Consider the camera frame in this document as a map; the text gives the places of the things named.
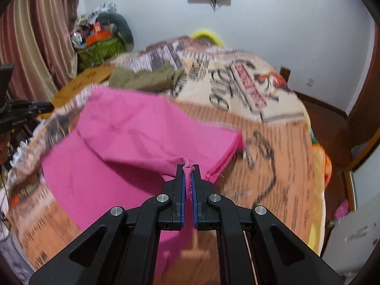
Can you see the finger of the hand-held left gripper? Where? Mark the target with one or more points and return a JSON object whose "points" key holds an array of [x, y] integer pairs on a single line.
{"points": [[44, 106]]}

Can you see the white cabinet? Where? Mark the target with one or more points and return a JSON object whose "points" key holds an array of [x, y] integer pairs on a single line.
{"points": [[356, 219]]}

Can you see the orange box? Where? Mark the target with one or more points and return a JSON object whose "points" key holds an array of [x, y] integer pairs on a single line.
{"points": [[96, 37]]}

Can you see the yellow hoop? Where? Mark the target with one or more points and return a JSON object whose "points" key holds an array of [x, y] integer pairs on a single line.
{"points": [[207, 32]]}

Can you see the wooden bed post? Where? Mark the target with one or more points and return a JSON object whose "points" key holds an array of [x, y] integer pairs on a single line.
{"points": [[285, 75]]}

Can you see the pink pants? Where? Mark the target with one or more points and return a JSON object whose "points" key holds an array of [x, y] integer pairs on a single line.
{"points": [[133, 130]]}

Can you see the yellow orange fleece blanket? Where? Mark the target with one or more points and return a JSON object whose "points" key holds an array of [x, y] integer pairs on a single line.
{"points": [[320, 169]]}

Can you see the printed blanket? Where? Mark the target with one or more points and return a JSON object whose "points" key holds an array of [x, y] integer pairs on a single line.
{"points": [[282, 154]]}

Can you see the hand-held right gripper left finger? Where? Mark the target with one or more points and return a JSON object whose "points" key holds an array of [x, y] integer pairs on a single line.
{"points": [[182, 199]]}

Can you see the striped pink curtain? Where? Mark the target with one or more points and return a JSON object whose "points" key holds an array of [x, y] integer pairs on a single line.
{"points": [[32, 35]]}

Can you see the olive green garment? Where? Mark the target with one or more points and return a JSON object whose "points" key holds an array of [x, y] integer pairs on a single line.
{"points": [[142, 78]]}

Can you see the pink plush item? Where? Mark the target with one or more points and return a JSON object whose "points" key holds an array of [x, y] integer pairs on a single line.
{"points": [[341, 209]]}

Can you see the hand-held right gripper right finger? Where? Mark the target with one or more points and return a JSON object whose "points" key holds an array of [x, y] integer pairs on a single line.
{"points": [[193, 199]]}

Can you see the grey plush toy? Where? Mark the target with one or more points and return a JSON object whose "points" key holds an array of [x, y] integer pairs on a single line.
{"points": [[123, 26]]}

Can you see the brown cardboard box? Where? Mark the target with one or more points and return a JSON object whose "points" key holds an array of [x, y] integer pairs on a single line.
{"points": [[89, 75]]}

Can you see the white wall socket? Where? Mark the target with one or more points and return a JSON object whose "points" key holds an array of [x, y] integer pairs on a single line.
{"points": [[310, 82]]}

